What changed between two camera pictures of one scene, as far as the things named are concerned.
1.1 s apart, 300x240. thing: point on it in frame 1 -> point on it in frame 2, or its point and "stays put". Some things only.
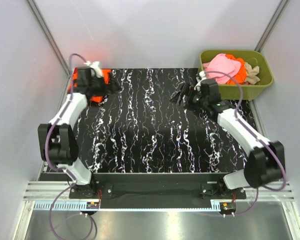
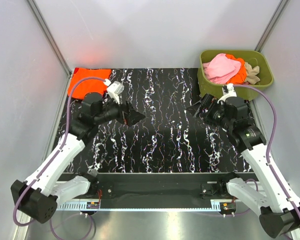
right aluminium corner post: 282,6 stays put
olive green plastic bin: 250,92 stays put
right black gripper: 187,90 -> 208,101
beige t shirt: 251,77 stays put
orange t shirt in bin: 239,78 stays put
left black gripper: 110,89 -> 129,116
